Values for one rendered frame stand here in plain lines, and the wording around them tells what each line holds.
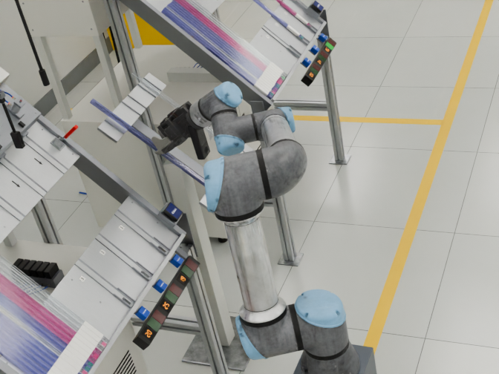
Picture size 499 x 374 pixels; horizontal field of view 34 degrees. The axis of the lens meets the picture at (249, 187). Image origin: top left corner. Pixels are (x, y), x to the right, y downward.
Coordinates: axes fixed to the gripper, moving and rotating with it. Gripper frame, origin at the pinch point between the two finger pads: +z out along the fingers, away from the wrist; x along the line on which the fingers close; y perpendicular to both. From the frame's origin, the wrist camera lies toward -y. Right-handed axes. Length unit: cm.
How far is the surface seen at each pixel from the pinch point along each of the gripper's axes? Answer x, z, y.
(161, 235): 19.0, 5.0, -16.6
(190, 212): -7.7, 16.8, -23.9
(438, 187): -116, 4, -108
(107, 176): 14.8, 8.7, 6.0
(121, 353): 24, 55, -44
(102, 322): 55, 5, -17
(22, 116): 22.1, 8.2, 34.7
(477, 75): -219, 4, -110
